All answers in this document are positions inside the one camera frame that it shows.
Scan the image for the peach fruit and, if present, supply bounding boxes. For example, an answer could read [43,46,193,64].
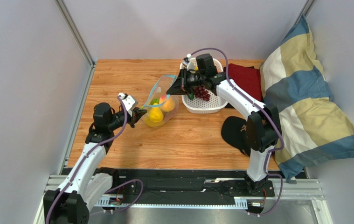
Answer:
[159,95,176,112]

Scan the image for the clear zip top bag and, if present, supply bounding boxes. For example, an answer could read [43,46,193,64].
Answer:
[141,75,179,128]

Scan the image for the yellow lemon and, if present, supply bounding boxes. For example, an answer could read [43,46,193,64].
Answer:
[144,107,164,127]

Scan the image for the green lime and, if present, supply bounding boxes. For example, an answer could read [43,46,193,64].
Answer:
[150,98,160,105]

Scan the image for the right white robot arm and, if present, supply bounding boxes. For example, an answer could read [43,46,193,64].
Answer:
[167,53,282,185]

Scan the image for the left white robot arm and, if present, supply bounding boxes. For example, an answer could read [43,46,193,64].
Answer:
[43,99,147,224]

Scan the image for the dark purple grape bunch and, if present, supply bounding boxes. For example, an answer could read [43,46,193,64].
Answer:
[194,86,210,101]

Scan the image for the white plastic basket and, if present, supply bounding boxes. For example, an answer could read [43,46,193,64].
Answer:
[181,57,228,114]

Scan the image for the folded red cloth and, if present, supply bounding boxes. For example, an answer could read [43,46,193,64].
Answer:
[228,63,263,102]

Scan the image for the black baseball cap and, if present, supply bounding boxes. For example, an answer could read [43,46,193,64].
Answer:
[221,116,251,156]

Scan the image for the striped blue yellow pillow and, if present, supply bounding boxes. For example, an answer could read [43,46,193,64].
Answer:
[260,16,354,181]

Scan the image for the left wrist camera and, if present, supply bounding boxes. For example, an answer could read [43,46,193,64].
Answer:
[118,93,138,117]

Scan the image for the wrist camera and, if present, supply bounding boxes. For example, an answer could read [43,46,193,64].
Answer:
[182,54,196,73]
[118,93,138,117]

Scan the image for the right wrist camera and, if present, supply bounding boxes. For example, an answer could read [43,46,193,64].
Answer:
[182,54,196,73]

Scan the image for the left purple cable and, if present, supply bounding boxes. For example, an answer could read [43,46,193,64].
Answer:
[45,94,144,224]

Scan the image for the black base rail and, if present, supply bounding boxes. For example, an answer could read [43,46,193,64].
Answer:
[60,168,276,206]

